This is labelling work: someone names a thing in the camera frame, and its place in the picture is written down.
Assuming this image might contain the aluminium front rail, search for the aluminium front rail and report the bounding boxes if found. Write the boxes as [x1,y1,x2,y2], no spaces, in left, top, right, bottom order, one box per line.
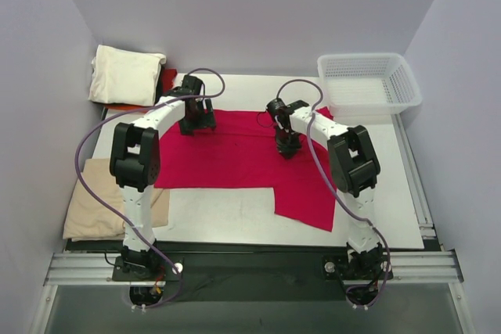
[44,252,463,286]

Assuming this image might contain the aluminium rail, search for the aluminium rail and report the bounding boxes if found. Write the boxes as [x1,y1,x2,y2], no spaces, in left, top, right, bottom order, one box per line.
[391,115,437,239]
[44,252,463,286]

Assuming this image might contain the folded white t shirt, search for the folded white t shirt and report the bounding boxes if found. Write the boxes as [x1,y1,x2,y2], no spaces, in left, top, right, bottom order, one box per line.
[88,45,167,107]

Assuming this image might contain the folded beige t shirt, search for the folded beige t shirt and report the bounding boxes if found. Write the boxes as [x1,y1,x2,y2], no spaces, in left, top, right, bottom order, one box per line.
[63,159,170,242]

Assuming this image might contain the white plastic basket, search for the white plastic basket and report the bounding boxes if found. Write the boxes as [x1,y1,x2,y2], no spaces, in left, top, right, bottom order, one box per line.
[317,52,422,117]

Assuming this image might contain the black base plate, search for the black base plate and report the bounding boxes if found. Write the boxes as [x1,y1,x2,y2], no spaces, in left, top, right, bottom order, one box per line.
[105,242,393,308]

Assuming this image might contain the aluminium right side rail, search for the aluminium right side rail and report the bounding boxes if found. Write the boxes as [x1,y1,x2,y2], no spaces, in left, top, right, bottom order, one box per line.
[391,115,437,239]

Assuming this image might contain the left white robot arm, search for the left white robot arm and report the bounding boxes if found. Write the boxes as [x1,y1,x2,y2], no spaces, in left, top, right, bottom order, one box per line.
[110,72,216,281]

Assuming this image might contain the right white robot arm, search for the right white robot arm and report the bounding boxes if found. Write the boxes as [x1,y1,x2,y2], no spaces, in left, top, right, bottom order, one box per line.
[266,99,381,278]

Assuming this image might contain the folded red orange shirts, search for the folded red orange shirts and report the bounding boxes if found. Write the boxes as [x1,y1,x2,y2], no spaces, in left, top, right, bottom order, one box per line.
[103,67,178,111]

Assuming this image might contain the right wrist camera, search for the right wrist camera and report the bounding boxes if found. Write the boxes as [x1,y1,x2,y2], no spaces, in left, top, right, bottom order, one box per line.
[266,98,287,117]

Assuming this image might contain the magenta red t shirt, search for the magenta red t shirt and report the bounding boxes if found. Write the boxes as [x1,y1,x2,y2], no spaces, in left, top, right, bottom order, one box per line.
[155,110,335,232]

